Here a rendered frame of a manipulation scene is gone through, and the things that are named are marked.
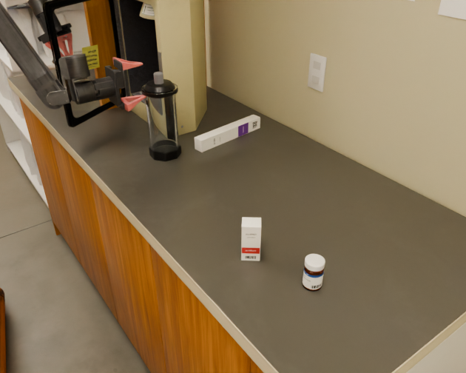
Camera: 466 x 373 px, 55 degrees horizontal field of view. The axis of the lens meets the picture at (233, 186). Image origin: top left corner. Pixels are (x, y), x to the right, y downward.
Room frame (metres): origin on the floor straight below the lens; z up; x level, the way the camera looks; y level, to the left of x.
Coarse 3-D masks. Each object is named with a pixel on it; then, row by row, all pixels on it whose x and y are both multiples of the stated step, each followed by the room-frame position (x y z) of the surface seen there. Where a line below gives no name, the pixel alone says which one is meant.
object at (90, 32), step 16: (96, 0) 1.57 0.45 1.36; (64, 16) 1.44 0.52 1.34; (80, 16) 1.50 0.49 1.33; (96, 16) 1.56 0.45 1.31; (48, 32) 1.38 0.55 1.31; (64, 32) 1.43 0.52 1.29; (80, 32) 1.49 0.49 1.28; (96, 32) 1.55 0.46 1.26; (112, 32) 1.62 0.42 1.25; (64, 48) 1.42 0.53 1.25; (80, 48) 1.47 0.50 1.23; (96, 48) 1.54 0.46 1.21; (112, 48) 1.61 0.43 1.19; (96, 64) 1.53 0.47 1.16; (112, 64) 1.60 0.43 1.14; (80, 80) 1.45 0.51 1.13; (80, 112) 1.43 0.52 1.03
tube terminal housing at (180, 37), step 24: (144, 0) 1.48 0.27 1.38; (168, 0) 1.43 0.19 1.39; (192, 0) 1.51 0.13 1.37; (168, 24) 1.42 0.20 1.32; (192, 24) 1.50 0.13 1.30; (168, 48) 1.42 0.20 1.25; (192, 48) 1.48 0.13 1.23; (168, 72) 1.42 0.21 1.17; (192, 72) 1.47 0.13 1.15; (192, 96) 1.47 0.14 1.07; (144, 120) 1.56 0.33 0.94; (192, 120) 1.46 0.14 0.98
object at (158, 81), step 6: (156, 72) 1.30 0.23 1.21; (156, 78) 1.28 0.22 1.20; (162, 78) 1.28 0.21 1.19; (150, 84) 1.27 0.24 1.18; (156, 84) 1.27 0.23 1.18; (162, 84) 1.27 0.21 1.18; (168, 84) 1.27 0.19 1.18; (150, 90) 1.25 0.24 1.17; (156, 90) 1.25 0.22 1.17; (162, 90) 1.25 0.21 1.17; (168, 90) 1.26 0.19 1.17
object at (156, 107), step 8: (176, 88) 1.28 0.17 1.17; (168, 96) 1.25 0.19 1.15; (152, 104) 1.25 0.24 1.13; (160, 104) 1.25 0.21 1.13; (168, 104) 1.26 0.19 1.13; (152, 112) 1.25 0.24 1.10; (160, 112) 1.25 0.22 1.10; (168, 112) 1.25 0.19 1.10; (176, 112) 1.29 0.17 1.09; (152, 120) 1.25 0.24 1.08; (160, 120) 1.25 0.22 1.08; (168, 120) 1.25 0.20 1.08; (176, 120) 1.28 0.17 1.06; (152, 128) 1.25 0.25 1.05; (160, 128) 1.25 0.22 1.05; (168, 128) 1.25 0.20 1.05; (176, 128) 1.28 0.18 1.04; (152, 136) 1.26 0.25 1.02; (160, 136) 1.25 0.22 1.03; (168, 136) 1.25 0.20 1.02; (176, 136) 1.27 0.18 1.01; (152, 144) 1.26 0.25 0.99; (160, 144) 1.25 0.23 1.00; (168, 144) 1.25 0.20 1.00; (176, 144) 1.27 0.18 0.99
